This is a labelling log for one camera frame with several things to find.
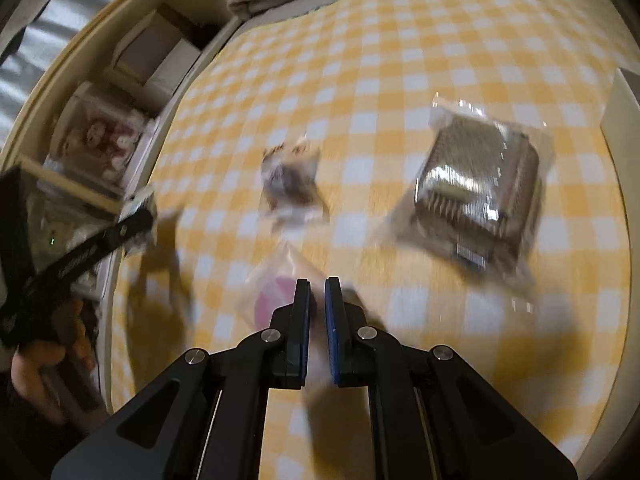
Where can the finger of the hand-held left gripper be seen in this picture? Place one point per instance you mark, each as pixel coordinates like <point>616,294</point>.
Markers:
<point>95,250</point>

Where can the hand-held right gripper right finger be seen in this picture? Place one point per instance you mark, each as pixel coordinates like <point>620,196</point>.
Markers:
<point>332,330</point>

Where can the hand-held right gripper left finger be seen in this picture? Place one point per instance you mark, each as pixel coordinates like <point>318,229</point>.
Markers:
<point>302,330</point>

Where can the purple donut packet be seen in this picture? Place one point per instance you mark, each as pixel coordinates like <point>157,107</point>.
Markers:
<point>272,300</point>

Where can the white cardboard box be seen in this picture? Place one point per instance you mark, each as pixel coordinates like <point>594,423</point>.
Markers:
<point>620,110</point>

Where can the person's left forearm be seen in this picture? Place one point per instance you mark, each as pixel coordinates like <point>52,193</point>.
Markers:
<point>30,440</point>

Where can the person's left hand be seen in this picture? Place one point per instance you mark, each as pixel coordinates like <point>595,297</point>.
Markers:
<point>30,375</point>

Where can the wooden shelf unit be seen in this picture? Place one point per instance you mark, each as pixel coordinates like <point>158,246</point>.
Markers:
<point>65,182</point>

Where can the red white plush toy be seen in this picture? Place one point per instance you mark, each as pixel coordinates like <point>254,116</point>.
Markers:
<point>100,137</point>

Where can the small brown snack packet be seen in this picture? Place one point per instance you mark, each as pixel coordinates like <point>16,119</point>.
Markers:
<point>290,180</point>

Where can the clear bag brown cake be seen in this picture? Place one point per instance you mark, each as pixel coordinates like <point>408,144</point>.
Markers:
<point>475,190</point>

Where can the pale storage box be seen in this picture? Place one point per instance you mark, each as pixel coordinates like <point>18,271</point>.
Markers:
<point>150,45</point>

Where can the silver curtain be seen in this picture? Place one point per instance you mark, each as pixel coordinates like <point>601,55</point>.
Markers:
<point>60,15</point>

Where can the yellow checkered cloth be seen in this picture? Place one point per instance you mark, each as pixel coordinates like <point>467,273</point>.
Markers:
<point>400,60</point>

